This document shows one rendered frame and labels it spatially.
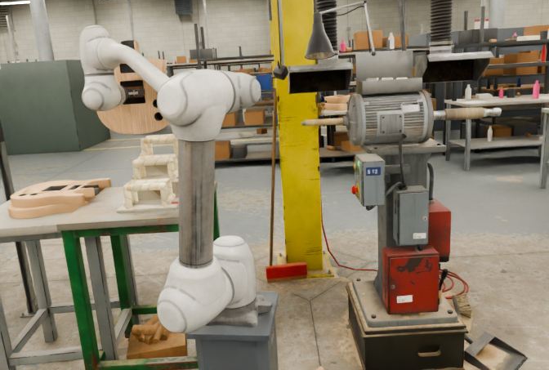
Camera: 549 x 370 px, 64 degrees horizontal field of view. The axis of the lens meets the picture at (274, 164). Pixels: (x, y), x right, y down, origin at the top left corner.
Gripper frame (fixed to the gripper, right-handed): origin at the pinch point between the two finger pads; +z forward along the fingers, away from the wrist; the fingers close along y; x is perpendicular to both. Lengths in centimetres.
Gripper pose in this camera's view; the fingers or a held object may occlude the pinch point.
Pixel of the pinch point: (132, 92)
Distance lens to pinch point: 201.4
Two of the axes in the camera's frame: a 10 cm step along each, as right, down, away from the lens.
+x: -0.6, -9.8, -2.1
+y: 10.0, -0.6, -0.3
